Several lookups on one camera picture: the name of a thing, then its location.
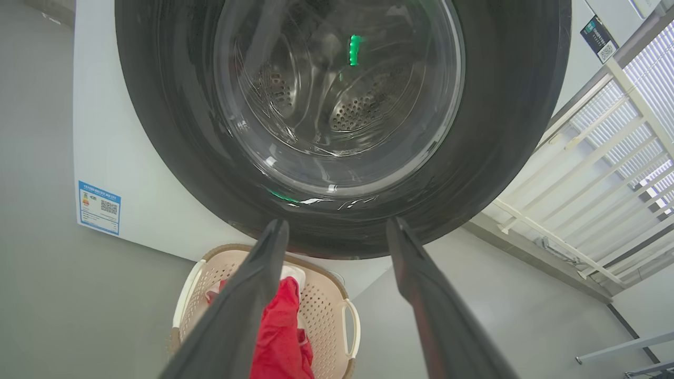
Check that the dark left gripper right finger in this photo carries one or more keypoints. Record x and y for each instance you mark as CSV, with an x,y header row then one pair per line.
x,y
442,326

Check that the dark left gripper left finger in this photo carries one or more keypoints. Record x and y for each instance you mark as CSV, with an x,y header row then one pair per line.
x,y
237,316

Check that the red garment with white stripe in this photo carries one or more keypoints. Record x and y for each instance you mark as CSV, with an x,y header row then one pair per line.
x,y
279,337

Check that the black round glass washer door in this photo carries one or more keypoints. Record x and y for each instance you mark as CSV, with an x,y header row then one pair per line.
x,y
158,105

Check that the cream perforated basket brown rim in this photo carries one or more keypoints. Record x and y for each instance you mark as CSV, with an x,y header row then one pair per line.
x,y
326,316

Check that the washing machine drum opening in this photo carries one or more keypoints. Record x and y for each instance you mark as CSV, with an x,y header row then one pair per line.
x,y
363,105

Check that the white front-load washing machine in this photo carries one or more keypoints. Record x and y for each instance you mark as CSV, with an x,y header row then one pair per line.
x,y
116,105

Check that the blue energy label sticker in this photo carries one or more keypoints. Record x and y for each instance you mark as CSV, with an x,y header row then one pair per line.
x,y
100,208

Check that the grey metal bar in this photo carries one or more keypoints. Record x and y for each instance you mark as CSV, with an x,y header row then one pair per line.
x,y
621,347
653,368

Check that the white metal railing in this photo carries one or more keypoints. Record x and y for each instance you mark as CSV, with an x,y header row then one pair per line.
x,y
632,91

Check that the black QR code sticker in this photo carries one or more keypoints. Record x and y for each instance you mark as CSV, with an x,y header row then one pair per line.
x,y
600,39

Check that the white window blinds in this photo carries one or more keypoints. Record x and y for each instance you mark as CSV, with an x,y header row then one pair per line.
x,y
653,63

